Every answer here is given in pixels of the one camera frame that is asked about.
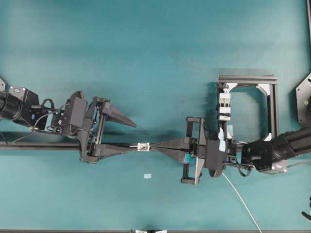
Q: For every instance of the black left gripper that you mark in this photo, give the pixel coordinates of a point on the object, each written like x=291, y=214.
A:
x=90, y=134

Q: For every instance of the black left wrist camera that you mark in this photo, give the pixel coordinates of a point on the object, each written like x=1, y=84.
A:
x=74, y=114

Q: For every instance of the teal tape piece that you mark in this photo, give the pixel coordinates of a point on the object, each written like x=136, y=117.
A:
x=222, y=143

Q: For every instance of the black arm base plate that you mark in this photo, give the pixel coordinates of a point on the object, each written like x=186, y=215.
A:
x=303, y=100

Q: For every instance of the black aluminium frame stand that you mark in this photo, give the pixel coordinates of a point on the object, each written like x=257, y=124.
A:
x=254, y=110

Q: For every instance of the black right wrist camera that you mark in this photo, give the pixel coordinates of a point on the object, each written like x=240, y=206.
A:
x=214, y=158

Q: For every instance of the white clamp block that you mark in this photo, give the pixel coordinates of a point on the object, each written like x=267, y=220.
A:
x=224, y=109

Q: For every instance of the black aluminium rail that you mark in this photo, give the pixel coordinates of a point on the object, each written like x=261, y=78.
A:
x=67, y=146

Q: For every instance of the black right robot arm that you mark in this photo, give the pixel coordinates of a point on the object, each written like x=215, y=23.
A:
x=264, y=156

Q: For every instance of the light blue table marker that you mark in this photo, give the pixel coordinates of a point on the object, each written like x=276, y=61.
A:
x=147, y=176

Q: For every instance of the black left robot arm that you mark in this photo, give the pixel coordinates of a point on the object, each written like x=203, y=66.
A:
x=22, y=107

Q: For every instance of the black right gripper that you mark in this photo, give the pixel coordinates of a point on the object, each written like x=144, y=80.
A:
x=197, y=150

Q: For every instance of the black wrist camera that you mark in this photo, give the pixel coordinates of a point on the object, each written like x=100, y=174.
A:
x=74, y=114
x=214, y=158

